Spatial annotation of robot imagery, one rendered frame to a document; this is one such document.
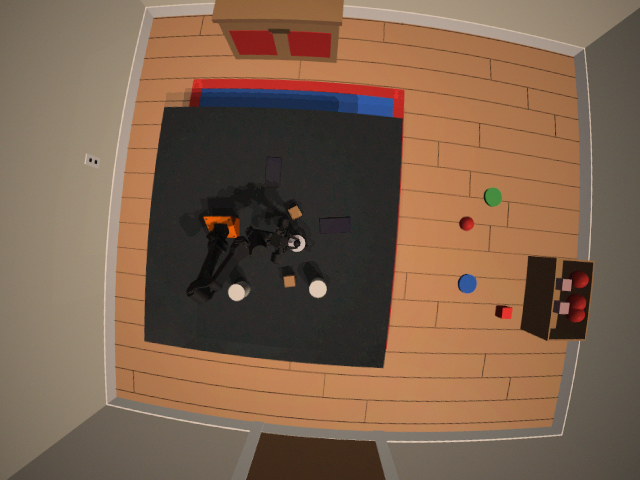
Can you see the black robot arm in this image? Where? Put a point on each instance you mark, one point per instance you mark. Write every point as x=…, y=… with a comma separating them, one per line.
x=199, y=290

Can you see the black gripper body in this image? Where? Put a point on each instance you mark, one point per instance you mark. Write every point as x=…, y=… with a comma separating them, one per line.
x=275, y=257

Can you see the white cylinder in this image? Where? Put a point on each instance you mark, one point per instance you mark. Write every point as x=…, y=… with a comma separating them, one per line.
x=318, y=287
x=239, y=290

